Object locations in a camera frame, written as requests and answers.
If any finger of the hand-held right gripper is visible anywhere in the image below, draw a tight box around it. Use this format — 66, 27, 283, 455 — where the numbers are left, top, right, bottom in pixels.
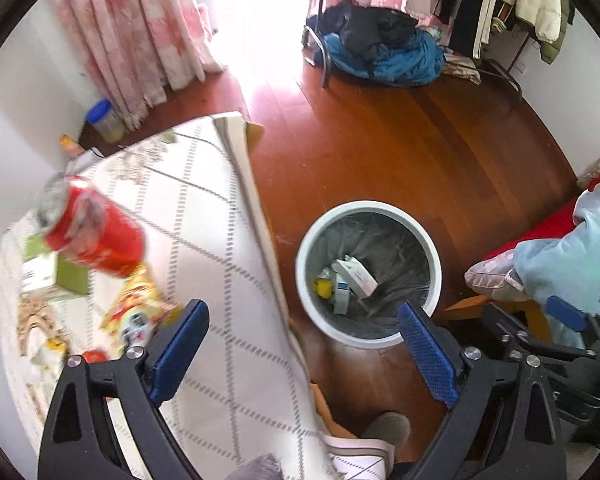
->
480, 304, 548, 361
546, 296, 600, 358

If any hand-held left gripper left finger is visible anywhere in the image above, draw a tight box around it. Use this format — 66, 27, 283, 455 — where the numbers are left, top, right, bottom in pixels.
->
37, 299, 211, 480

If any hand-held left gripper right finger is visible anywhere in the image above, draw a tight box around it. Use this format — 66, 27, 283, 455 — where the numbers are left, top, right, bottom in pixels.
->
397, 301, 568, 480

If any white round trash bin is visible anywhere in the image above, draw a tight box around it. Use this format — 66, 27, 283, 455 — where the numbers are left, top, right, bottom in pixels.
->
295, 201, 442, 350

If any red soda can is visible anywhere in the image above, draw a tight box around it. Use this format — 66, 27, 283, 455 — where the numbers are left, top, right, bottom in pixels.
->
34, 172, 147, 279

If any grey patterned pillow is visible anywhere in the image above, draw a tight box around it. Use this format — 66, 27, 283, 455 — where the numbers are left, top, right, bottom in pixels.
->
465, 254, 523, 302

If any light blue garment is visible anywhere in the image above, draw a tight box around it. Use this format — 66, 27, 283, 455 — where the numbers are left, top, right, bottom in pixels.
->
512, 172, 600, 348

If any yellow snack packet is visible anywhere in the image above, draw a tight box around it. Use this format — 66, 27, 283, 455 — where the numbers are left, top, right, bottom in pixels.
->
99, 262, 181, 348

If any grey fuzzy slipper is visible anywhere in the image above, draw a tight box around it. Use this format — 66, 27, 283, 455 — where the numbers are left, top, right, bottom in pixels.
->
230, 454, 283, 480
362, 411, 412, 461

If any red cushion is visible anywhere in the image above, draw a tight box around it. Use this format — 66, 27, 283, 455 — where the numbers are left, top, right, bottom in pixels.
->
482, 150, 600, 271

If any white and blue packet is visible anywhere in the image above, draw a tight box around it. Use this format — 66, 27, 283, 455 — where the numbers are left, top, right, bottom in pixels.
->
332, 281, 354, 316

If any grey bin liner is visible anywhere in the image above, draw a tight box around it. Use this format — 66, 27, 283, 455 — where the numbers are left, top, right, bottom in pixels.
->
307, 212, 431, 338

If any white cardboard box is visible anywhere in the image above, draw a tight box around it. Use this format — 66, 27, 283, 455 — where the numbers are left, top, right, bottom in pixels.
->
332, 255, 379, 301

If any white diamond-pattern tablecloth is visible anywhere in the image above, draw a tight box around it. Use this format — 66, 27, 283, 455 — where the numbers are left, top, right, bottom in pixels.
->
0, 112, 396, 480

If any yellow crumpled wrapper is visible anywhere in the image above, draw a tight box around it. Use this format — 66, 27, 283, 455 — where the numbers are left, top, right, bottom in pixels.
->
314, 269, 335, 302

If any green cardboard box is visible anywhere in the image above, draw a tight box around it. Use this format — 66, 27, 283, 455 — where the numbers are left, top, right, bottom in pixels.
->
20, 237, 93, 303

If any white crumpled wrapper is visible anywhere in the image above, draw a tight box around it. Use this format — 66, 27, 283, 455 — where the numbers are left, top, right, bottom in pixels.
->
22, 337, 68, 381

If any beige patterned wrapper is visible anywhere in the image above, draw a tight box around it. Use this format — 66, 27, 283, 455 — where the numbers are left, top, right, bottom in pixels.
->
15, 292, 63, 356

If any plastic jar with blue lid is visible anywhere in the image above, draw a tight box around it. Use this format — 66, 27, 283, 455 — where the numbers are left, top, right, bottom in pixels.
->
86, 100, 126, 143

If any plaid cloth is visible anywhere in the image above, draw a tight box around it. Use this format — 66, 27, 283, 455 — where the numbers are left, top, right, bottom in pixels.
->
442, 52, 482, 85

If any olive green jacket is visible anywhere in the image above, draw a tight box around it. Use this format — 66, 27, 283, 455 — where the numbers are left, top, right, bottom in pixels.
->
540, 0, 576, 64

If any blue quilt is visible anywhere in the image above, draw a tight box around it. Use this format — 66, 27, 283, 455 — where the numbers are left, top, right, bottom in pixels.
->
325, 30, 446, 86

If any black hanging garment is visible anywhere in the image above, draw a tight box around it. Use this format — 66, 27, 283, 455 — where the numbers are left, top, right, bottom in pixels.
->
447, 0, 491, 58

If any white puffer jacket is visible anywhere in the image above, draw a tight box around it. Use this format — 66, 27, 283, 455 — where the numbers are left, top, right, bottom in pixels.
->
512, 0, 563, 43

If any black metal clothes rack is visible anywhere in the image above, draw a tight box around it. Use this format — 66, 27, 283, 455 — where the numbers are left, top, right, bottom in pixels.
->
302, 0, 523, 96

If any pile of black clothes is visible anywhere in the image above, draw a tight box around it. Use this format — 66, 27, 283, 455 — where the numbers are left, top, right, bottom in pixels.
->
307, 2, 416, 56

